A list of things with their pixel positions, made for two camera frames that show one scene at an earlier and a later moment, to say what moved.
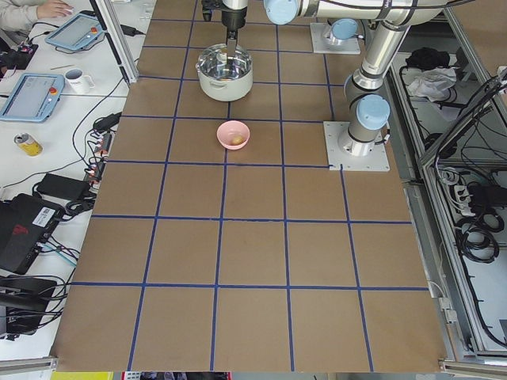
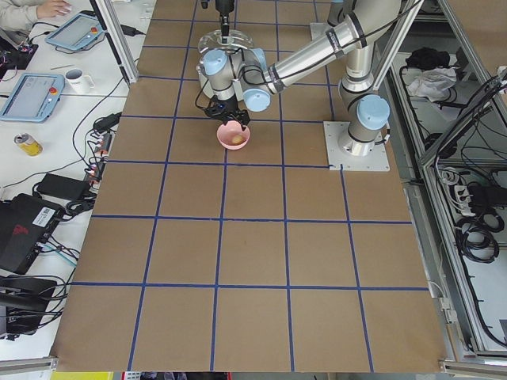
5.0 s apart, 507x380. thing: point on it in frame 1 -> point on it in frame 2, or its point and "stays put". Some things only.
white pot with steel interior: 222,78 stays put
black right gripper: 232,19 -> 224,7
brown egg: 238,140 stays put
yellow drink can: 31,146 stays put
